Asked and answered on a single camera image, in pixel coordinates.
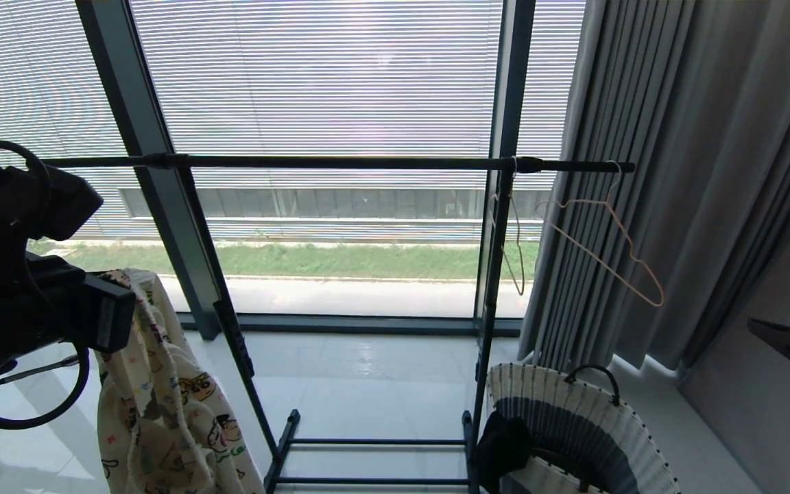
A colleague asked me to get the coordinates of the cream printed garment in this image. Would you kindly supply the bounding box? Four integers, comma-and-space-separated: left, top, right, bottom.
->
93, 268, 267, 494

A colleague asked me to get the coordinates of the white laundry basket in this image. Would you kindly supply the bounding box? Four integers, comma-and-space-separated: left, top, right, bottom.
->
486, 362, 681, 494

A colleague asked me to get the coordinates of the black cable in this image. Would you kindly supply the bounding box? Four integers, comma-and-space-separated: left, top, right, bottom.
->
0, 343, 91, 431
0, 140, 51, 200

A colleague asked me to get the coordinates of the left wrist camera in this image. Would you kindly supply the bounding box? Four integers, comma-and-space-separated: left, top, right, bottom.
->
0, 163, 105, 289

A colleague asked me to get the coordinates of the black garment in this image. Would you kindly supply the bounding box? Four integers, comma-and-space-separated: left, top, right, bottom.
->
475, 410, 534, 494

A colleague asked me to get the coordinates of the black clothes rack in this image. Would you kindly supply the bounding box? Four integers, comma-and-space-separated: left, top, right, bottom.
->
42, 152, 637, 494

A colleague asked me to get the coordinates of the window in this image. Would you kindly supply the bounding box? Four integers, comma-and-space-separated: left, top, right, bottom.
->
0, 0, 586, 337

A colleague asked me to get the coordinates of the pink clothes hanger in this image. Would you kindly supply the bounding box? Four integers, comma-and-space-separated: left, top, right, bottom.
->
490, 172, 527, 297
535, 161, 665, 308

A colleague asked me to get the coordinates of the grey curtain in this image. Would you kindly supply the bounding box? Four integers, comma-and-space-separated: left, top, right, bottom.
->
518, 0, 790, 375

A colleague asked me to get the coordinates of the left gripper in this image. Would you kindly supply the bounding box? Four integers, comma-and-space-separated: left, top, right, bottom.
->
0, 254, 137, 378

